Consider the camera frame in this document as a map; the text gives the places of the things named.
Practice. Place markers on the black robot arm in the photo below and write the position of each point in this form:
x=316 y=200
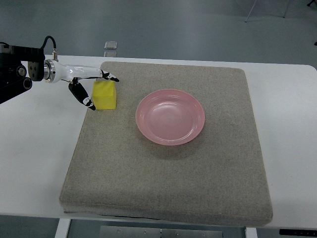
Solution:
x=21 y=66

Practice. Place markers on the beige fabric cushion mat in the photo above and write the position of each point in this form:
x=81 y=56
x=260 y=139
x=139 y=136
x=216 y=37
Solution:
x=218 y=178

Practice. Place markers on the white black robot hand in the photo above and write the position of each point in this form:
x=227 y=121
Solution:
x=55 y=72

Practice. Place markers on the black label strip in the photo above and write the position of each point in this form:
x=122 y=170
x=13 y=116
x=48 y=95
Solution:
x=293 y=232

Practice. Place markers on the metal table frame crossbar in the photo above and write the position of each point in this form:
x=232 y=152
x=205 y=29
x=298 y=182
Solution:
x=138 y=232

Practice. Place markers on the chair legs in background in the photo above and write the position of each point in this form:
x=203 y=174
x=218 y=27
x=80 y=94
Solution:
x=281 y=9

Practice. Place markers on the clear plastic floor box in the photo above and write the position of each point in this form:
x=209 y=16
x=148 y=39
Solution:
x=110 y=45

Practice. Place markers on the pink plate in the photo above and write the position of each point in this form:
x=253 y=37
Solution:
x=170 y=117

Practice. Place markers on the yellow foam block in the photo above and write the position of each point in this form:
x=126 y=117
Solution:
x=104 y=95

